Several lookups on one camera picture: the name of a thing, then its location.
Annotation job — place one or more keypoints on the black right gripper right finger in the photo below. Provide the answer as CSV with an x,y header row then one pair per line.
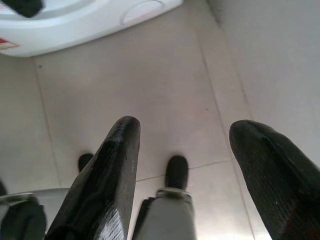
x,y
280,180

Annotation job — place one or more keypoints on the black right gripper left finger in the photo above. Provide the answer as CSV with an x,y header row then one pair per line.
x,y
110,190

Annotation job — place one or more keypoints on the white front-load washing machine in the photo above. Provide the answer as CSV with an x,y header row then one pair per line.
x,y
75,25

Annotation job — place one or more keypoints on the red white warning label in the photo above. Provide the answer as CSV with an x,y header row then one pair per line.
x,y
6,45

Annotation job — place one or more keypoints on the black garment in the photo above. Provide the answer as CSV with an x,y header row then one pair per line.
x,y
22,6

